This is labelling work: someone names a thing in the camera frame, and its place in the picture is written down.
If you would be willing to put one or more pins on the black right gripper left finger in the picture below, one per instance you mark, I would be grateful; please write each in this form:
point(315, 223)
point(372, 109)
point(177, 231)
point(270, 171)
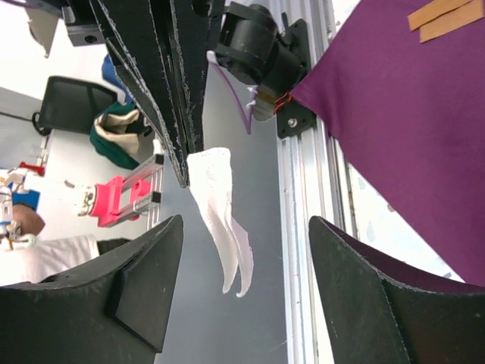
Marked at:
point(112, 309)

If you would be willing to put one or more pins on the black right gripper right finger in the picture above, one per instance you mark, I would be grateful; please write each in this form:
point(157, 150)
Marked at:
point(381, 310)

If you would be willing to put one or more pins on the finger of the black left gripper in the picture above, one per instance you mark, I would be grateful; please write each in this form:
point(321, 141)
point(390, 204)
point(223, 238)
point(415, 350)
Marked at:
point(133, 42)
point(188, 40)

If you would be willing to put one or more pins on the orange adhesive bandage strips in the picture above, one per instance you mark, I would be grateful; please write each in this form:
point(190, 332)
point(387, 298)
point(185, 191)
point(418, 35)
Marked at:
point(439, 17)

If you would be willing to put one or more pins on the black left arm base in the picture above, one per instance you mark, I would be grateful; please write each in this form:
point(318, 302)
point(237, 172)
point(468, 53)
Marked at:
point(292, 117)

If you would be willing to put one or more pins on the black office chair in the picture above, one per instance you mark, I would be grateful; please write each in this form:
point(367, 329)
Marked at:
point(71, 105)

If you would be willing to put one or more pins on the green and cream bag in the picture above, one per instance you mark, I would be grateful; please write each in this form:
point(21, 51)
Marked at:
point(115, 134)

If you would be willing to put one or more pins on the pink plastic fixture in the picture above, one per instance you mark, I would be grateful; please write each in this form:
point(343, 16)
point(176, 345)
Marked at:
point(119, 200)

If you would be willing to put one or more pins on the purple cloth mat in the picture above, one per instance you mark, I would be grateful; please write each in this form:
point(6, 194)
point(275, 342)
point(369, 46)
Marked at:
point(409, 116)

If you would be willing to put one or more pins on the aluminium rail frame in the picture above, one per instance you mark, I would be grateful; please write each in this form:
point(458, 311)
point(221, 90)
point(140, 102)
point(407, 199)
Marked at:
point(313, 178)

